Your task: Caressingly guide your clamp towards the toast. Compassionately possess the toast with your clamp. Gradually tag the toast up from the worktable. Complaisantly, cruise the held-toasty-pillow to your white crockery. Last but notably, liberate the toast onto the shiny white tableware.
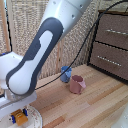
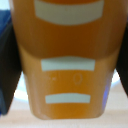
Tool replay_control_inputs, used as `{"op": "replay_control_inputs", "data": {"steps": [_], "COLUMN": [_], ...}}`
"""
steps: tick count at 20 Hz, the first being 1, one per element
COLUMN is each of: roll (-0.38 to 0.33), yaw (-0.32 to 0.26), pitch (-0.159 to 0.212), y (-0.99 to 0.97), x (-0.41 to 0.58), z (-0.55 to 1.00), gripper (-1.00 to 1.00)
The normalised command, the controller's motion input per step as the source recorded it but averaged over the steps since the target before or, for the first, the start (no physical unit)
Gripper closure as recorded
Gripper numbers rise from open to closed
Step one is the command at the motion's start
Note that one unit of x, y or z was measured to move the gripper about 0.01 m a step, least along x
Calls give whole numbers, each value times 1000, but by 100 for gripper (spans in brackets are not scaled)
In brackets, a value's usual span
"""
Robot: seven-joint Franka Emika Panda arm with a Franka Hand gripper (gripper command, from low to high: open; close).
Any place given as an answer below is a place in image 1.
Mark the bamboo folding screen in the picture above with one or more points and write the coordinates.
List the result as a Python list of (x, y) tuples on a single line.
[(23, 23)]

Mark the blue cup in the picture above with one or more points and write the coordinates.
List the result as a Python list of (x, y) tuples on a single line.
[(65, 74)]

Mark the dark brown dresser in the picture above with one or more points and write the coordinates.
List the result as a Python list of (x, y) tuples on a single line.
[(111, 46)]

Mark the white patterned plate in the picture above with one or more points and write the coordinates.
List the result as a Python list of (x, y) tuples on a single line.
[(35, 120)]

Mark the pink cup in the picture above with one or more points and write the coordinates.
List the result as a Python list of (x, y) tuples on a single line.
[(77, 84)]

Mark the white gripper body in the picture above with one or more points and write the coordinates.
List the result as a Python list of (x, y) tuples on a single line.
[(15, 105)]

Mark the white grey Franka robot arm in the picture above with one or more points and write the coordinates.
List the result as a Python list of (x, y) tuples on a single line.
[(60, 15)]

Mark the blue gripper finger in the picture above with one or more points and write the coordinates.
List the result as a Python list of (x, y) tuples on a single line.
[(24, 111), (14, 116)]

